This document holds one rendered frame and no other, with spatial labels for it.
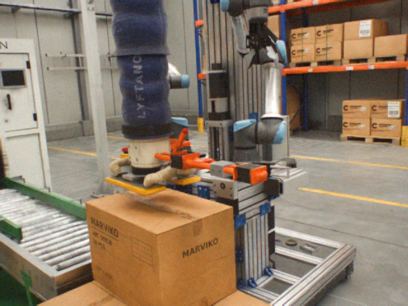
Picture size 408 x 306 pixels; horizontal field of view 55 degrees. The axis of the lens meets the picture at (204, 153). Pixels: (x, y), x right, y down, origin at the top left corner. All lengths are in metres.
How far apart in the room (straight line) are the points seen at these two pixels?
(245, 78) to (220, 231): 0.95
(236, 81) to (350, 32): 6.82
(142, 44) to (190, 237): 0.78
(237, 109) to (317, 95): 8.42
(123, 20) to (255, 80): 0.97
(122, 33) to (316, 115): 9.25
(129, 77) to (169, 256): 0.73
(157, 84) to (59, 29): 10.52
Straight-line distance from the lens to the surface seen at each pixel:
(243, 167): 1.29
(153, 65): 1.65
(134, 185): 1.67
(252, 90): 2.33
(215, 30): 2.35
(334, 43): 9.08
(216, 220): 1.67
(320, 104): 10.59
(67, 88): 12.04
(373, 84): 10.12
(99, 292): 2.01
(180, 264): 1.60
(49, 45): 11.90
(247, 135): 2.01
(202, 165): 1.45
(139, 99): 1.65
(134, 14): 1.65
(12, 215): 3.43
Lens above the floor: 1.49
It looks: 11 degrees down
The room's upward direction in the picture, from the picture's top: 3 degrees counter-clockwise
